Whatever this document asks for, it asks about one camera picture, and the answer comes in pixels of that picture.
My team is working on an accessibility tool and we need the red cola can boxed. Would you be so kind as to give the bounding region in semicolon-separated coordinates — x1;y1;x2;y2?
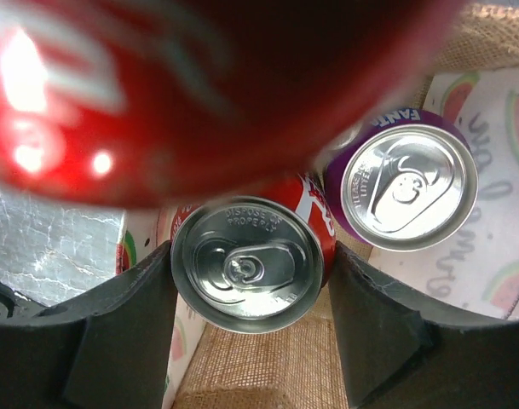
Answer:
170;173;336;334

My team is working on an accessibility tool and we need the purple Fanta can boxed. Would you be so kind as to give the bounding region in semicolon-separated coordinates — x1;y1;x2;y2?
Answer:
323;107;478;252

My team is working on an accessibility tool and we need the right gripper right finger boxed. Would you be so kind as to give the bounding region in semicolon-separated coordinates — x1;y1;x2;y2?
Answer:
328;244;519;408

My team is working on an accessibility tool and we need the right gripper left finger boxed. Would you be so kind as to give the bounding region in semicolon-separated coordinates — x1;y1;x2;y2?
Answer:
0;243;176;408

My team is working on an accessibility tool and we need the burlap canvas watermelon bag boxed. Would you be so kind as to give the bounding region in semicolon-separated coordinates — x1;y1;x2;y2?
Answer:
108;1;519;408

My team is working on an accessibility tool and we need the glass cola bottle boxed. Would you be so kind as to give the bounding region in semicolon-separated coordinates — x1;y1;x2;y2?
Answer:
0;1;464;209

